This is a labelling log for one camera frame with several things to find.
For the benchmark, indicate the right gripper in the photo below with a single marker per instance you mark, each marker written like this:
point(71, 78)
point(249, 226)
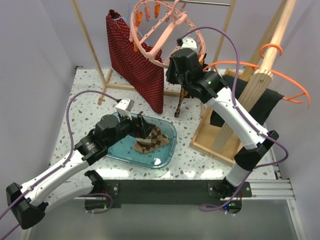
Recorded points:
point(170, 79)

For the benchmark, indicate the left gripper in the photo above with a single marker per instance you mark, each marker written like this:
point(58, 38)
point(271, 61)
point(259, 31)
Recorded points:
point(144, 129)

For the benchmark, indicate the beige brown argyle sock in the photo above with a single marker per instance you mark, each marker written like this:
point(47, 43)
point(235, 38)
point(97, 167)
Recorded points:
point(153, 141)

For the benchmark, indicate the pink round clip hanger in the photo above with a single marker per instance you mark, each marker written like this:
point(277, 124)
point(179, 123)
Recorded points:
point(172, 13)

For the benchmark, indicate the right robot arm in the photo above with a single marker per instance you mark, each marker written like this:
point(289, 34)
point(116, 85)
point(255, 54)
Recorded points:
point(211, 89)

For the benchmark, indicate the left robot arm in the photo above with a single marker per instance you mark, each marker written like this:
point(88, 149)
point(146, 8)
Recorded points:
point(27, 201)

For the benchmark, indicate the light blue hanger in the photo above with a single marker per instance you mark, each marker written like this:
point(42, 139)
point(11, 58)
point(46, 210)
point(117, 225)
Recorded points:
point(126, 19)

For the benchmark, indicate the blue transparent plastic basin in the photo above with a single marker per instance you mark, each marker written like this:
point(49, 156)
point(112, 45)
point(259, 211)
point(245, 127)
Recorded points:
point(124, 149)

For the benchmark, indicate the red polka dot garment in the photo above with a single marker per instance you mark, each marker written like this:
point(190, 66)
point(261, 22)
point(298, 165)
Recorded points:
point(146, 77)

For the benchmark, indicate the wooden clothes rack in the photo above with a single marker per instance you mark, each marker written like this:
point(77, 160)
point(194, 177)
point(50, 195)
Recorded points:
point(259, 77)

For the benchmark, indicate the black garment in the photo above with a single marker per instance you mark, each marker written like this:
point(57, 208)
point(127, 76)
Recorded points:
point(261, 109)

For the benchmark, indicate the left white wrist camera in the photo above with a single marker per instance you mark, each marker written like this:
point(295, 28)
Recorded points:
point(124, 107)

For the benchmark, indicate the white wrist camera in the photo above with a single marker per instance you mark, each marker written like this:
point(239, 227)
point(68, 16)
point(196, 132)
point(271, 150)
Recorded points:
point(187, 43)
point(124, 107)

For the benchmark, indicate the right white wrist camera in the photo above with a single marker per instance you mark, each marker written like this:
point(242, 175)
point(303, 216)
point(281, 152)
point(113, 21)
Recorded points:
point(187, 43)

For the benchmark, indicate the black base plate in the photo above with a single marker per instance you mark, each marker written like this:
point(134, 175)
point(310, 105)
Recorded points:
point(116, 193)

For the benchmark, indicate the aluminium rail frame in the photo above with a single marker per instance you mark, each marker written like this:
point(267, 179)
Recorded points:
point(265, 216)

